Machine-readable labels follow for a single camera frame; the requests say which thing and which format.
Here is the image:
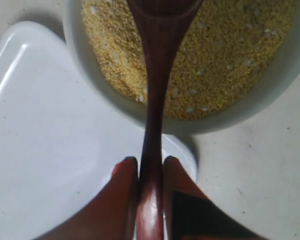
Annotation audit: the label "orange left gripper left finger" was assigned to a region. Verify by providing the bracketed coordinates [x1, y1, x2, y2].
[40, 156, 138, 240]

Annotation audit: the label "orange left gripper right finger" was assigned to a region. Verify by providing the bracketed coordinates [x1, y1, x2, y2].
[163, 156, 261, 240]

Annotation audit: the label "brown wooden spoon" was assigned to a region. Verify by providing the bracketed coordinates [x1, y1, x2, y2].
[127, 0, 203, 240]

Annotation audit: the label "yellow millet grains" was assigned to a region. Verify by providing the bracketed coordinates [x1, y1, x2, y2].
[81, 0, 298, 121]

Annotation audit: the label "white rectangular plastic tray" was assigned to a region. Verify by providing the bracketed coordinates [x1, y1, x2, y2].
[0, 20, 199, 240]

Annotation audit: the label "white ceramic bowl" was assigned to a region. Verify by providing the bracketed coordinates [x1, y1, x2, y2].
[62, 0, 300, 135]

